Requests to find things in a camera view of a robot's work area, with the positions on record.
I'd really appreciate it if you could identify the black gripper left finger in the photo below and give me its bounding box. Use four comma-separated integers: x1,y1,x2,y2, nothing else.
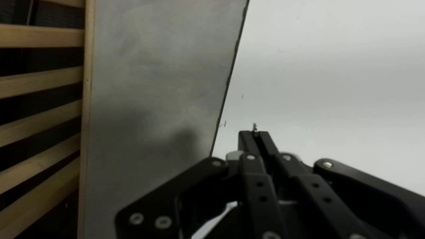
115,131,285,239

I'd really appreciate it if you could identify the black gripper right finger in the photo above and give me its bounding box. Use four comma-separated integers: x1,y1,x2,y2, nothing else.
256,131,425,239

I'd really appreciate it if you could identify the white whiteboard on table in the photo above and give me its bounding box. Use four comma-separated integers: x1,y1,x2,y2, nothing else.
213,0,425,194

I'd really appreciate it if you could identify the wooden chair near left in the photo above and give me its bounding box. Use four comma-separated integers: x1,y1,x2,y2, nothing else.
0,0,91,239

